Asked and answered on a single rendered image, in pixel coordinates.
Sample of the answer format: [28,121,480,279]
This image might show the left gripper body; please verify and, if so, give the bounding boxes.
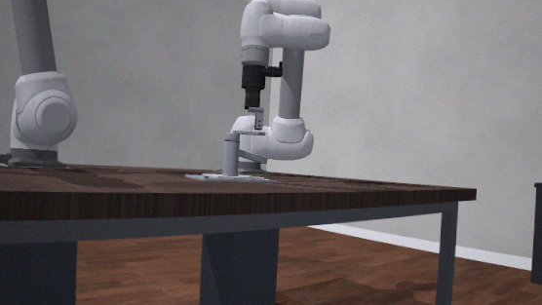
[242,45,283,109]

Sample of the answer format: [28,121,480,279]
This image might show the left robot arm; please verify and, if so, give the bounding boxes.
[231,0,330,161]

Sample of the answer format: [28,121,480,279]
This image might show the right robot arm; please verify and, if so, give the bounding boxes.
[0,0,78,168]

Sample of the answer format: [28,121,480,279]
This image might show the grey tap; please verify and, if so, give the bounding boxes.
[202,131,268,179]

